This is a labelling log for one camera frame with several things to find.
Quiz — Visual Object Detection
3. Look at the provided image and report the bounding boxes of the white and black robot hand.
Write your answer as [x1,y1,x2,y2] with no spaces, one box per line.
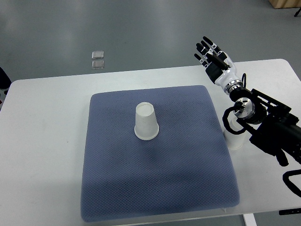
[194,36,243,95]

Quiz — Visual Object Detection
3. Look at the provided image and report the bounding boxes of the white paper cup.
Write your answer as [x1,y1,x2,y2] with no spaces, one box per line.
[223,117,246,150]
[134,102,159,140]

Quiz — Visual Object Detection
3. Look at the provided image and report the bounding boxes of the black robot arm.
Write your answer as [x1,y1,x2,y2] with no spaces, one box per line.
[222,87,301,166]

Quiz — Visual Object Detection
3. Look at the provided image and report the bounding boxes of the wooden box corner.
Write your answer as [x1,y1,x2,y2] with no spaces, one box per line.
[269,0,301,9]

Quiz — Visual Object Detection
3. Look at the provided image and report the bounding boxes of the white paper cup on mat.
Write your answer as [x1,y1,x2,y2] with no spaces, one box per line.
[134,102,159,140]

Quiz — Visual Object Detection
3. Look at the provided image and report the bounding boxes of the black tripod leg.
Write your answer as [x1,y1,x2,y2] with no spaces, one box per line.
[294,8,301,17]

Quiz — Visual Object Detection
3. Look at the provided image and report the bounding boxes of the blue textured cushion mat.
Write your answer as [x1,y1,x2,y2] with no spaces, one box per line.
[81,85,240,222]

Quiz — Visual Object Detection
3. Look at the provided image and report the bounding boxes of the upper floor socket plate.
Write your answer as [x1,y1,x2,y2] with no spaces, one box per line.
[92,50,104,59]

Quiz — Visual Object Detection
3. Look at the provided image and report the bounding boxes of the white table leg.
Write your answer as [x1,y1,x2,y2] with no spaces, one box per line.
[243,213,257,226]

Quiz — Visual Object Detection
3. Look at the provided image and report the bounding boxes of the black table control panel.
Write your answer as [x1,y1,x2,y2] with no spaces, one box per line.
[278,208,301,216]

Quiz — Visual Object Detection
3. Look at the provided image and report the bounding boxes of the dark object at left edge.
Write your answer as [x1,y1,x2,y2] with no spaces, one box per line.
[0,67,12,90]

